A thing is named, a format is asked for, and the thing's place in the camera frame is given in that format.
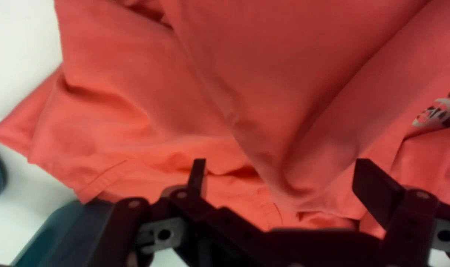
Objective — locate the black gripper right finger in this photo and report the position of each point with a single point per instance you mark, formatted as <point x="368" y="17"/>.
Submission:
<point x="412" y="223"/>

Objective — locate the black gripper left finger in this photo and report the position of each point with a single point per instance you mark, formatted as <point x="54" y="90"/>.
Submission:
<point x="184" y="232"/>

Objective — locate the coral long sleeve shirt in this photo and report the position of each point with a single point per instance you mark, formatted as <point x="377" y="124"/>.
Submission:
<point x="224" y="90"/>

